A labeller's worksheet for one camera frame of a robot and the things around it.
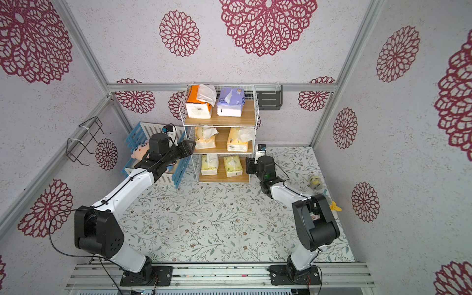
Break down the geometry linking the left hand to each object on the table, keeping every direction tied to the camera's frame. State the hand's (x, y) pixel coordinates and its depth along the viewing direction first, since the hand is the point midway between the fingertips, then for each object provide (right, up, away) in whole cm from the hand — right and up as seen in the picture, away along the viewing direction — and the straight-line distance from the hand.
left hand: (192, 144), depth 84 cm
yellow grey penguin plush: (+62, -19, +14) cm, 67 cm away
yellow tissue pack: (+6, +3, 0) cm, 7 cm away
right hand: (+29, -7, +9) cm, 31 cm away
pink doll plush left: (-33, -2, +16) cm, 36 cm away
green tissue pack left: (+5, -9, +19) cm, 22 cm away
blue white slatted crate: (-35, +10, +25) cm, 44 cm away
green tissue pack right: (+18, -10, +19) cm, 28 cm away
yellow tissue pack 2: (+21, +2, -2) cm, 21 cm away
